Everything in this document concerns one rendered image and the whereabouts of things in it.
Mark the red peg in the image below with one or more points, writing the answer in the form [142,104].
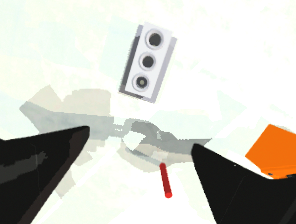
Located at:
[165,180]

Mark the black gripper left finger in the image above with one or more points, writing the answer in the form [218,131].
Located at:
[32,167]

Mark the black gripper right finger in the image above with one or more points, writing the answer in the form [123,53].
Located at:
[237,195]

